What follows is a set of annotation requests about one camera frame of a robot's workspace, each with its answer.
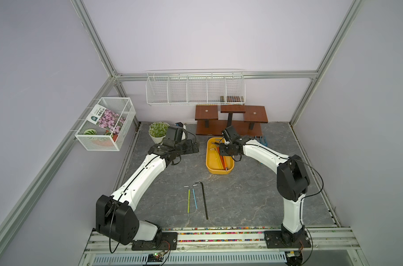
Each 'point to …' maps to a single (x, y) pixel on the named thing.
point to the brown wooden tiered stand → (207, 122)
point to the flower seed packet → (107, 119)
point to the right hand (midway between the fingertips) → (221, 149)
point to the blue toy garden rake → (265, 143)
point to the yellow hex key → (217, 156)
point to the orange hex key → (225, 162)
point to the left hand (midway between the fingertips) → (192, 145)
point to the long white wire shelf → (195, 87)
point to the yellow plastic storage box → (216, 164)
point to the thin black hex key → (200, 182)
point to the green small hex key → (189, 201)
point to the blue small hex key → (194, 195)
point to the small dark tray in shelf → (232, 99)
